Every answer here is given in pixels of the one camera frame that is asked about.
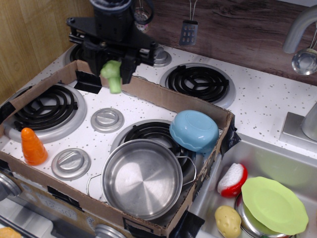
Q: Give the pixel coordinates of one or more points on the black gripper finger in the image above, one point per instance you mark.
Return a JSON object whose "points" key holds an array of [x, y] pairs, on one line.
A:
{"points": [[128, 66], [95, 56]]}

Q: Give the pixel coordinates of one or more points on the light blue plastic bowl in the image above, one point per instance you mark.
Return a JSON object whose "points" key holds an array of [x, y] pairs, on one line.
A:
{"points": [[194, 131]]}

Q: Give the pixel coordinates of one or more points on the front right black burner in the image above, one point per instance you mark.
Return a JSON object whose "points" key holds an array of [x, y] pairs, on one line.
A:
{"points": [[158, 130]]}

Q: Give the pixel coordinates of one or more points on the silver oven knob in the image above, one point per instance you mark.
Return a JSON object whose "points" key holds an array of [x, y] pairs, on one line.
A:
{"points": [[8, 188], [104, 231]]}

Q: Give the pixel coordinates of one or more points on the back right black burner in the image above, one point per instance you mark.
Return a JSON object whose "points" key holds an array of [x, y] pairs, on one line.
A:
{"points": [[202, 81]]}

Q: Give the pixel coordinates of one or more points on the hanging silver ladle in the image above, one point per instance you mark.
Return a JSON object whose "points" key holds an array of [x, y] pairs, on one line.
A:
{"points": [[304, 62]]}

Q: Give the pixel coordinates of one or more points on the front left black burner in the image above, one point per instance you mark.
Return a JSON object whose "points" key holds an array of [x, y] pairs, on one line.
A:
{"points": [[53, 115]]}

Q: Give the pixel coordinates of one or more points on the red white toy food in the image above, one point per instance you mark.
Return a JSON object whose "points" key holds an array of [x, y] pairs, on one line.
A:
{"points": [[231, 183]]}

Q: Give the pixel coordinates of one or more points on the orange toy carrot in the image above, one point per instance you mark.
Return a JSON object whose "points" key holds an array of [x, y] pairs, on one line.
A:
{"points": [[33, 149]]}

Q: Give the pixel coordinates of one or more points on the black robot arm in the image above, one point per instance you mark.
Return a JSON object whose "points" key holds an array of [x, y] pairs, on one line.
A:
{"points": [[111, 3]]}

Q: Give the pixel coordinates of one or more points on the steel bowl in sink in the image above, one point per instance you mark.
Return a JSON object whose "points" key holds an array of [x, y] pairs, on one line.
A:
{"points": [[251, 226]]}

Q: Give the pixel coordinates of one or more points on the hanging silver skimmer spoon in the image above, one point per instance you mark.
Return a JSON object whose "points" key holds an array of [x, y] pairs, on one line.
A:
{"points": [[141, 15]]}

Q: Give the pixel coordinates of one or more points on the hanging slotted metal spatula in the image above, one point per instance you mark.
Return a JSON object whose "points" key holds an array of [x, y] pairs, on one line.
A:
{"points": [[189, 29]]}

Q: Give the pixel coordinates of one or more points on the green plastic plate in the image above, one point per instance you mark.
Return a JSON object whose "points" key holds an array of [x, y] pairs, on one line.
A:
{"points": [[275, 206]]}

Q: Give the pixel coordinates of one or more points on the yellow toy potato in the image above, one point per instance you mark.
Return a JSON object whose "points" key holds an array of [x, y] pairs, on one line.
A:
{"points": [[228, 221]]}

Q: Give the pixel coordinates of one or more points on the silver oven knob left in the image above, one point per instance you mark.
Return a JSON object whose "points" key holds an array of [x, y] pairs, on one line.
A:
{"points": [[8, 188]]}

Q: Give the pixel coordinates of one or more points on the stainless steel pot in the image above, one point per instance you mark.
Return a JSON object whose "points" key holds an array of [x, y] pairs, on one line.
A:
{"points": [[144, 179]]}

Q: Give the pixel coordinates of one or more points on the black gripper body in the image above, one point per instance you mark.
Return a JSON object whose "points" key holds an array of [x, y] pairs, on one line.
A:
{"points": [[113, 27]]}

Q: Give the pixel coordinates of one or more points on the silver knob back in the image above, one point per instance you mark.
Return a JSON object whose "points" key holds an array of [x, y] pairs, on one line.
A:
{"points": [[161, 57]]}

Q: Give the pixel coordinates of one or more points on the silver knob front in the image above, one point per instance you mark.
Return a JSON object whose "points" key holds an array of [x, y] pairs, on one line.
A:
{"points": [[71, 164]]}

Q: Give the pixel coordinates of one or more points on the silver oven knob bottom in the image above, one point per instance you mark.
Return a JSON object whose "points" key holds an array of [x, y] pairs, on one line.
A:
{"points": [[104, 231]]}

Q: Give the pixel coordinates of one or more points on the orange toy bottom corner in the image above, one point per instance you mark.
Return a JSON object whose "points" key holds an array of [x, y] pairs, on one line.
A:
{"points": [[8, 232]]}

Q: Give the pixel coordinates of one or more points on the green toy broccoli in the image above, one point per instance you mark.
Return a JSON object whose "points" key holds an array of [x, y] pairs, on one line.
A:
{"points": [[111, 72]]}

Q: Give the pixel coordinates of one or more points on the silver knob centre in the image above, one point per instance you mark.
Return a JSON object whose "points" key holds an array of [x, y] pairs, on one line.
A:
{"points": [[107, 120]]}

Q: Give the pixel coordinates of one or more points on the silver faucet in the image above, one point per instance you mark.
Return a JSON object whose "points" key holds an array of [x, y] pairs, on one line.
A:
{"points": [[300, 130]]}

